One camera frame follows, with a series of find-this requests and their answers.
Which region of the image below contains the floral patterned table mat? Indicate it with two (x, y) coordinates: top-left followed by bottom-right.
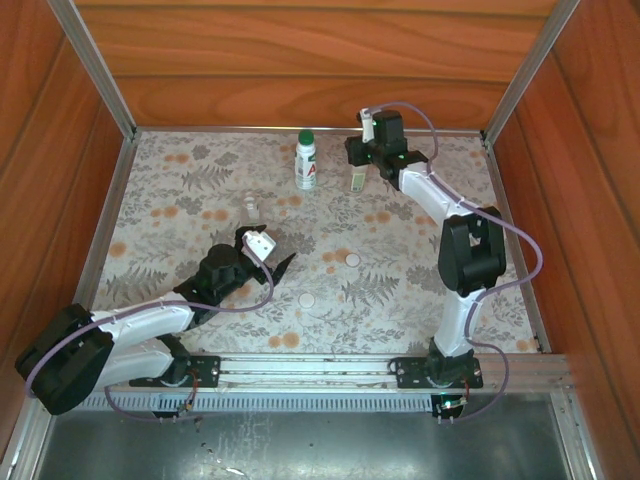
(102, 130), (544, 354)

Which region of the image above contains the white bottle with green label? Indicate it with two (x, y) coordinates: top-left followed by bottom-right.
(293, 139), (321, 192)

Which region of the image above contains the grey metal sheet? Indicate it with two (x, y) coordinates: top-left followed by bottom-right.
(34, 409), (571, 480)

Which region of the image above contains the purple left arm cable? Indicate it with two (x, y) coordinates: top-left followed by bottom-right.
(24, 234), (275, 421)

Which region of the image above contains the narrow-neck clear plastic bottle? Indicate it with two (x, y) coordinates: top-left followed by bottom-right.
(241, 192), (265, 229)

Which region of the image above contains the small board with green light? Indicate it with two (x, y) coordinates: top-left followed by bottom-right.
(433, 379), (472, 426)

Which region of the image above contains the grooved aluminium base rail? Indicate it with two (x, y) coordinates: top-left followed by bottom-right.
(34, 349), (571, 396)

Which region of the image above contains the aluminium frame post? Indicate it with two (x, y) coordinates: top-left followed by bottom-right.
(47, 0), (139, 142)
(479, 0), (584, 144)

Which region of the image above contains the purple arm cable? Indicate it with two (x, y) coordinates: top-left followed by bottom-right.
(24, 234), (275, 421)
(363, 101), (546, 425)

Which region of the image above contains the thin aluminium table edge rail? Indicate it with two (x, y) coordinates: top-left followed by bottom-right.
(133, 124), (486, 137)

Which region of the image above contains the wide-mouth clear plastic bottle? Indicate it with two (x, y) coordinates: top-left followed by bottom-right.
(349, 163), (369, 194)

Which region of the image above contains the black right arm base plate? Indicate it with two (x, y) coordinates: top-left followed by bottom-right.
(389, 355), (485, 390)

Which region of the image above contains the red black wire bundle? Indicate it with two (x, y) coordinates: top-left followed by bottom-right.
(175, 367), (204, 430)

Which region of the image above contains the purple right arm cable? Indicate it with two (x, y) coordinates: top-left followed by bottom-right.
(363, 101), (546, 425)

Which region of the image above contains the grey slotted cable duct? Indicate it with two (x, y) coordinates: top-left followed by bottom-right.
(49, 392), (556, 414)

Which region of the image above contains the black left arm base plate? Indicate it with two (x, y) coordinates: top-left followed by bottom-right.
(128, 353), (222, 389)

